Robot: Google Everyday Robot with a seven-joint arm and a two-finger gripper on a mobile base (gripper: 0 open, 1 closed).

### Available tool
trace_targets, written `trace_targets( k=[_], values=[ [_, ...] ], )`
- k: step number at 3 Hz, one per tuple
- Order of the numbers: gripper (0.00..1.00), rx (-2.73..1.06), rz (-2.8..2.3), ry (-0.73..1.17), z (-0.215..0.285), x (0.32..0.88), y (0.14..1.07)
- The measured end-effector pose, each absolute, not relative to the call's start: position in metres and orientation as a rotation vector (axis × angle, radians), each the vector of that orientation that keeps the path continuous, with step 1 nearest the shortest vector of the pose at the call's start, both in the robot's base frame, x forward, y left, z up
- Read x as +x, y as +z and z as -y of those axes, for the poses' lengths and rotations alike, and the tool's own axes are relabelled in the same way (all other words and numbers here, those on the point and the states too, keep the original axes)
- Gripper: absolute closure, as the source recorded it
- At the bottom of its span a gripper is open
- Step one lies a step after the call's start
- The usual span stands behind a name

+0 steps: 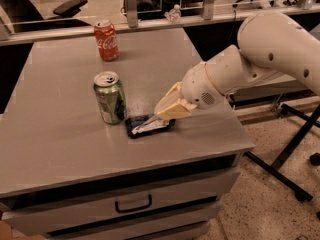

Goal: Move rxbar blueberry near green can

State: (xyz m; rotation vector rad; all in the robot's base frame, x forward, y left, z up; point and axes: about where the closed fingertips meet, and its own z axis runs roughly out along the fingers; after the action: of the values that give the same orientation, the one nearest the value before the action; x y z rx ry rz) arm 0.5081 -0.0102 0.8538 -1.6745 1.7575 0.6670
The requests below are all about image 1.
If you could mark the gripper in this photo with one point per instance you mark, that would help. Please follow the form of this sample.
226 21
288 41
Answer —
197 85

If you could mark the blue rxbar blueberry wrapper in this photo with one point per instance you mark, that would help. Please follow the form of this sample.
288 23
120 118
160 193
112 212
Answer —
145 125

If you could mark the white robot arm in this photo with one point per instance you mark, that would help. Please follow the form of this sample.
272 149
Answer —
270 44

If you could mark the green soda can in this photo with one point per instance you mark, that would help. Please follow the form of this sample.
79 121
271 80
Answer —
110 97

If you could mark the red coca-cola can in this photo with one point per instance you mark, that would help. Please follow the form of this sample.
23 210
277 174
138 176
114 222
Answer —
106 40

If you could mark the grey drawer cabinet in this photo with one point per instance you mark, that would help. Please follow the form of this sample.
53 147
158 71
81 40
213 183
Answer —
62 167

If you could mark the black robot stand legs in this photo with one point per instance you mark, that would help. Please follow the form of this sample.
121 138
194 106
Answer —
273 169

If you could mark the black drawer handle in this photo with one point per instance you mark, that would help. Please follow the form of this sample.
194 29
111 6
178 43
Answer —
133 203

